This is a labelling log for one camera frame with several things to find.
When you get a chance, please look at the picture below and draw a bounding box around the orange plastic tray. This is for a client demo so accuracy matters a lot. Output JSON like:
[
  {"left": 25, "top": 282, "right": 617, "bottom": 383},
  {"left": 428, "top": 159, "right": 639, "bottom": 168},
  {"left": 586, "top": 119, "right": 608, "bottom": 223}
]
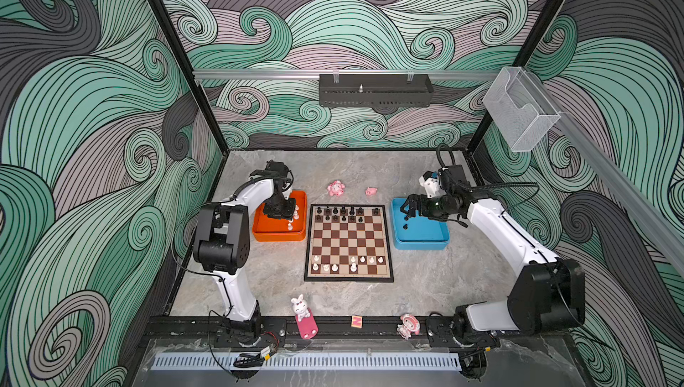
[{"left": 252, "top": 190, "right": 308, "bottom": 242}]

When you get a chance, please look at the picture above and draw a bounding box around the black wall shelf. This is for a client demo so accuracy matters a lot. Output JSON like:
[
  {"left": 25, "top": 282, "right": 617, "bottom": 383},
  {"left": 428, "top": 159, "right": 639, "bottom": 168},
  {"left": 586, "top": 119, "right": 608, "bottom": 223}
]
[{"left": 318, "top": 74, "right": 435, "bottom": 114}]

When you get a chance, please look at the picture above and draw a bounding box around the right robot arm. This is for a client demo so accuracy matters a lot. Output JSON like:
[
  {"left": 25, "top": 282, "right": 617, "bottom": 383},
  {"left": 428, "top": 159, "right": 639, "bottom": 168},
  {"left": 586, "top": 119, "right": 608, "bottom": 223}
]
[{"left": 400, "top": 161, "right": 586, "bottom": 339}]

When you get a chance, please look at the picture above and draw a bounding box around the pink kitty toy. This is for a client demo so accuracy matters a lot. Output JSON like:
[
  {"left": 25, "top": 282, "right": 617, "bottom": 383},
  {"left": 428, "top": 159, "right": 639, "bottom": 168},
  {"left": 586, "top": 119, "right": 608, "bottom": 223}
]
[{"left": 327, "top": 181, "right": 346, "bottom": 197}]

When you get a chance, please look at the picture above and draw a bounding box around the white rabbit figure pink base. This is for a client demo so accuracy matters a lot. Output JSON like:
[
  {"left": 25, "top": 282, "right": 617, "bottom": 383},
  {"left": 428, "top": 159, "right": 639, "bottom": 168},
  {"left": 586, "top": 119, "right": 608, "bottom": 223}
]
[{"left": 291, "top": 294, "right": 319, "bottom": 340}]

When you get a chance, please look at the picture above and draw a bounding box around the pink haired doll figure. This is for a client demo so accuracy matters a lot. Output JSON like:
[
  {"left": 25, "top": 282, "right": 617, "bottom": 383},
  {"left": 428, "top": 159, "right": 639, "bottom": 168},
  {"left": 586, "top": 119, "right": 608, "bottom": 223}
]
[{"left": 397, "top": 313, "right": 420, "bottom": 340}]

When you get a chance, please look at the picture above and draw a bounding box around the white slotted cable duct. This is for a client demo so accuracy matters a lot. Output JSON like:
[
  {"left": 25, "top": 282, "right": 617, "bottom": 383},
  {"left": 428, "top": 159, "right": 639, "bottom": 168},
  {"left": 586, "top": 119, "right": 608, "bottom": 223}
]
[{"left": 151, "top": 352, "right": 461, "bottom": 372}]

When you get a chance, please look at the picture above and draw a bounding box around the clear acrylic wall box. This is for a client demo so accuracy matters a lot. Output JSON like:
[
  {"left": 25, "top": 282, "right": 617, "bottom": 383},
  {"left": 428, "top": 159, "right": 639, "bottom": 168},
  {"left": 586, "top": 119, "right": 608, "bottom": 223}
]
[{"left": 483, "top": 67, "right": 560, "bottom": 153}]

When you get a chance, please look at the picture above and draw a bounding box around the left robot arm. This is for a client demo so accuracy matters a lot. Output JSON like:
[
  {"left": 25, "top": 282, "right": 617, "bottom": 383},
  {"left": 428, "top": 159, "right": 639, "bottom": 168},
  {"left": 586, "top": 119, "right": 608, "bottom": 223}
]
[{"left": 192, "top": 160, "right": 297, "bottom": 338}]

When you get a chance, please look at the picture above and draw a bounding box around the blue plastic tray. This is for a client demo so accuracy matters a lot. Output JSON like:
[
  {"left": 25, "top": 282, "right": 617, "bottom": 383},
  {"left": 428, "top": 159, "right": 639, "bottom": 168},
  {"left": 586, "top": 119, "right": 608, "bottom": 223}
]
[{"left": 390, "top": 198, "right": 451, "bottom": 251}]

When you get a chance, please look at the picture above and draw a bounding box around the chess board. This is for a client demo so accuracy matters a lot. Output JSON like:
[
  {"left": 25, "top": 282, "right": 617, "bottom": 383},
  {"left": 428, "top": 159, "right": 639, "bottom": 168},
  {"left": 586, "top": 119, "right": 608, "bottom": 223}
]
[{"left": 304, "top": 204, "right": 395, "bottom": 283}]

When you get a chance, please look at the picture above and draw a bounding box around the wooden letter block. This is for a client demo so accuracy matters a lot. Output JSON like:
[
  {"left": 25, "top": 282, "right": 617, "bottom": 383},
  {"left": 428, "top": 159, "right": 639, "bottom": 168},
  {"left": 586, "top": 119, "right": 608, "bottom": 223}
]
[{"left": 351, "top": 315, "right": 363, "bottom": 329}]

